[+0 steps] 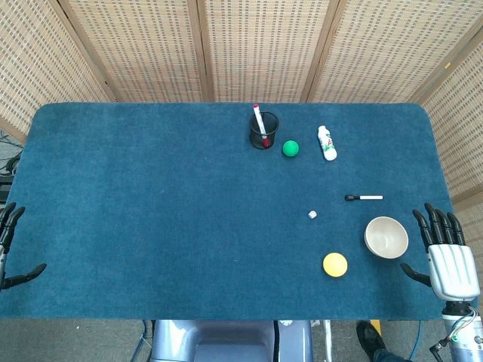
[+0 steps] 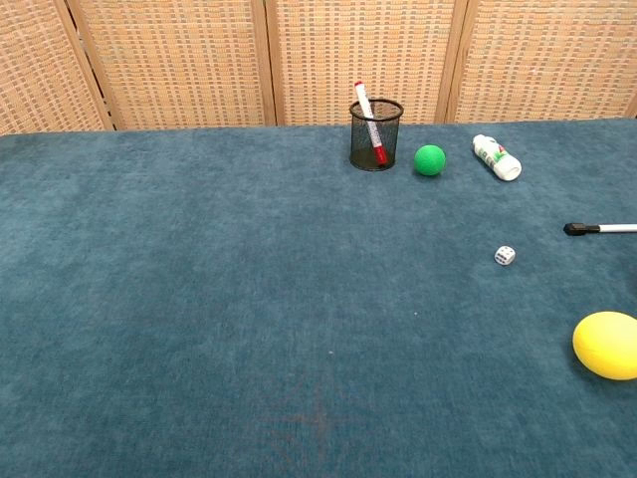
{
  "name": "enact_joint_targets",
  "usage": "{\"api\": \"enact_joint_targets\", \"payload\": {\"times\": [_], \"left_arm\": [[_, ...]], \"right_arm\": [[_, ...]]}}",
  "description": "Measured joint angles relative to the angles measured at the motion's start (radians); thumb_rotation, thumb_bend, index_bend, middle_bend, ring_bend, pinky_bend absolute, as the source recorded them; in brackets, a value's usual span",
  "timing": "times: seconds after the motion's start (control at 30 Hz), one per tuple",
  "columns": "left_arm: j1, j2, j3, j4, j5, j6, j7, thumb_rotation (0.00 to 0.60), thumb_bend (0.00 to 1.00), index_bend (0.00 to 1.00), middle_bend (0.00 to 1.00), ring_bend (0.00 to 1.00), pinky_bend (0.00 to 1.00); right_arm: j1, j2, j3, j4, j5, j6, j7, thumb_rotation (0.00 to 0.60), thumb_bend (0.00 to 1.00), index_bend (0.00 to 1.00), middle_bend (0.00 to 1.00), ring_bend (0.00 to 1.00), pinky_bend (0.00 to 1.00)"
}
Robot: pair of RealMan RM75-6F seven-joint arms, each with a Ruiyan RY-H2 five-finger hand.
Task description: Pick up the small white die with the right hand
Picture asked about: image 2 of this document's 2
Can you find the white die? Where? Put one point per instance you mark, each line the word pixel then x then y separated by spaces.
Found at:
pixel 504 256

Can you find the blue table cloth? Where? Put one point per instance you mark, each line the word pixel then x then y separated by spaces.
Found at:
pixel 249 299

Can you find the black mesh pen holder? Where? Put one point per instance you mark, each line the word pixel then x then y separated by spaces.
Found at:
pixel 374 149

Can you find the red white marker pen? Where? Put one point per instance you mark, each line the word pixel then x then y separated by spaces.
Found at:
pixel 369 122

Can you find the green ball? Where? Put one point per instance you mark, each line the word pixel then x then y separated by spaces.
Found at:
pixel 430 160

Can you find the small white plastic bottle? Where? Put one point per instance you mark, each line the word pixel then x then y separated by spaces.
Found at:
pixel 496 157

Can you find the woven wooden folding screen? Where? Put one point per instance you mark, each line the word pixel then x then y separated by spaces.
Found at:
pixel 199 60

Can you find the silver black-tipped stick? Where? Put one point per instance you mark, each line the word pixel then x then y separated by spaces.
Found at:
pixel 599 228

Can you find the yellow ball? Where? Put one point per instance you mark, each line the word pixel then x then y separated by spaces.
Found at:
pixel 608 346

